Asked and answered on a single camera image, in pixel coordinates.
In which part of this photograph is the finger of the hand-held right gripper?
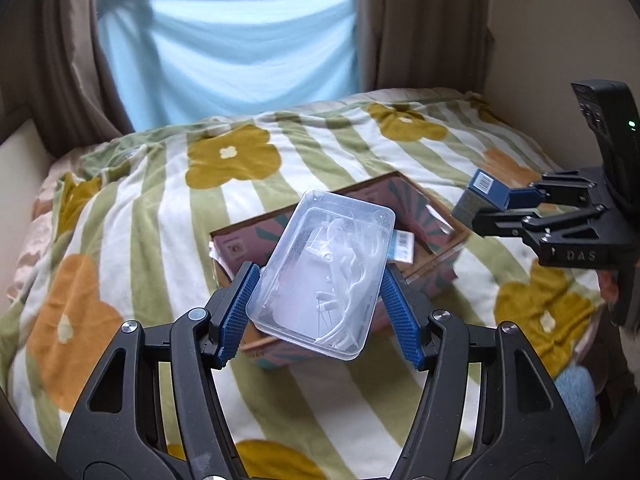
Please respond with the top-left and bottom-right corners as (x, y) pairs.
(501, 169), (608, 211)
(472, 204), (608, 243)

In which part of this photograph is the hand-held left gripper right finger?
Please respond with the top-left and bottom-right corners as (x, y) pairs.
(380, 262), (587, 480)

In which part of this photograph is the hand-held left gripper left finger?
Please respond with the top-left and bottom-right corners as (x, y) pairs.
(56, 261), (262, 480)

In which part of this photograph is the small blue box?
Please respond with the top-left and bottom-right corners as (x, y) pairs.
(451, 168), (512, 224)

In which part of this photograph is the white blue tissue packet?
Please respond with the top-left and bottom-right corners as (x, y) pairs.
(387, 231), (414, 264)

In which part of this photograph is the pink printed cardboard box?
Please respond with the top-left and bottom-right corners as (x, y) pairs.
(207, 170), (473, 371)

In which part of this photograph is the clear plastic container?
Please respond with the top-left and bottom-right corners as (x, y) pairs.
(246, 189), (397, 362)

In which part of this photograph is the striped floral blanket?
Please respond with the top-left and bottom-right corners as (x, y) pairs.
(0, 89), (608, 480)

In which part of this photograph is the person's jeans leg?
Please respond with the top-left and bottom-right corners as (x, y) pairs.
(554, 365), (597, 453)

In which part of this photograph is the brown curtain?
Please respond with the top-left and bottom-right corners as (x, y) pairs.
(37, 0), (135, 157)
(354, 0), (496, 97)

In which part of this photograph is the pink patterned bedsheet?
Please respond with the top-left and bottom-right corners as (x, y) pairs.
(7, 157), (76, 303)

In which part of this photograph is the white cushion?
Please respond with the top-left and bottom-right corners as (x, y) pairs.
(0, 120), (55, 306)

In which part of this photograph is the light blue cloth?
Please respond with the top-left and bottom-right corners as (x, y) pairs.
(95, 0), (361, 133)

